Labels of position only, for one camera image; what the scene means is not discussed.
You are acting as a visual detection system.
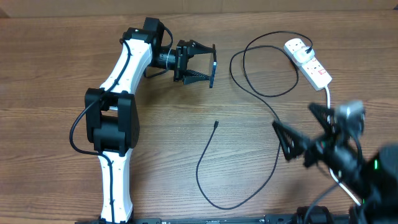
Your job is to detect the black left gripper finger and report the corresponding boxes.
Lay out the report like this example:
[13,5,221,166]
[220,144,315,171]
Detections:
[187,40,215,58]
[182,70,210,85]

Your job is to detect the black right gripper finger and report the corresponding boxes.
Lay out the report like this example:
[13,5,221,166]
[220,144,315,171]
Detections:
[272,121,310,161]
[308,103,335,134]

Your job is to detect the blue smartphone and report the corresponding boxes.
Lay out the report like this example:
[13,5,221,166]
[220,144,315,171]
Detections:
[209,44,217,88]

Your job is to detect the black charging cable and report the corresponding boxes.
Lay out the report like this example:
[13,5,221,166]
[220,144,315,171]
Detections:
[195,30,313,211]

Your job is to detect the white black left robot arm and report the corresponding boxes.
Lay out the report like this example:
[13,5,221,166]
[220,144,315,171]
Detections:
[69,17,217,223]

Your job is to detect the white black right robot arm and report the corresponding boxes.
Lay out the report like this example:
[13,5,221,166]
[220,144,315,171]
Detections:
[272,101,397,223]

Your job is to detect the white charger adapter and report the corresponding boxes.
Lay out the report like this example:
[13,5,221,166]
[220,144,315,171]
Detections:
[293,47,315,64]

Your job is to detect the white power strip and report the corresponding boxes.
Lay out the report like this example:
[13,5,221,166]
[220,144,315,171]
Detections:
[284,38,332,91]

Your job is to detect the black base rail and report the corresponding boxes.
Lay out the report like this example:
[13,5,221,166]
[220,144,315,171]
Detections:
[74,213,352,224]

